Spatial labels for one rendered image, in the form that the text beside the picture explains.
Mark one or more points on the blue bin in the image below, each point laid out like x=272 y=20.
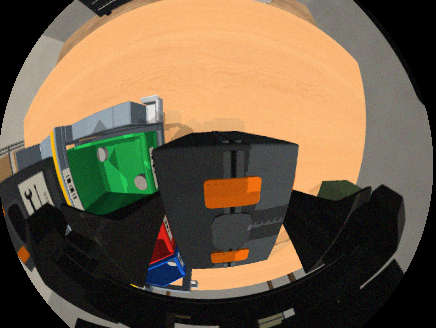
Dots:
x=163 y=274

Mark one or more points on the green open bin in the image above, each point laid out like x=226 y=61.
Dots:
x=106 y=186

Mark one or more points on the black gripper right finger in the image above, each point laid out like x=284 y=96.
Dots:
x=313 y=223

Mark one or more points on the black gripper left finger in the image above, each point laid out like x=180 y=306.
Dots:
x=127 y=236

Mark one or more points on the grey metal bin rack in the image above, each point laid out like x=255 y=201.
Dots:
x=114 y=121

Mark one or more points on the red open bin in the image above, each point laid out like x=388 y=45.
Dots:
x=160 y=250

